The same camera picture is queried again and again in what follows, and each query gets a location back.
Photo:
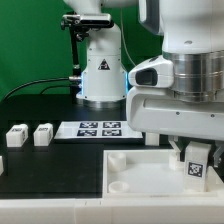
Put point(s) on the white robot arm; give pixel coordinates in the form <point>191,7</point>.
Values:
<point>179,93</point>

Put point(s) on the white obstacle fence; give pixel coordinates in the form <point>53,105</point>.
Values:
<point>104,210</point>

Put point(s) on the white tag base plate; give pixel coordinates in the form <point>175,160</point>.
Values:
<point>95,130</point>

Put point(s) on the white square tabletop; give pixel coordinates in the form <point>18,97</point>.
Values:
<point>151,173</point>

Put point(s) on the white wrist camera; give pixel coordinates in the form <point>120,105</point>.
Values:
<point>156,72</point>

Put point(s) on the white part at left edge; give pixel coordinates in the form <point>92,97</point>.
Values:
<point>1,166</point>

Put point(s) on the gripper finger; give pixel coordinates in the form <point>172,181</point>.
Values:
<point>218,152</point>

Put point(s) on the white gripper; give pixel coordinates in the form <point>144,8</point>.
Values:
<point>156,111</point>

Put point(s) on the black camera on stand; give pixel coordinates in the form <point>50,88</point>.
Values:
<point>79,26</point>

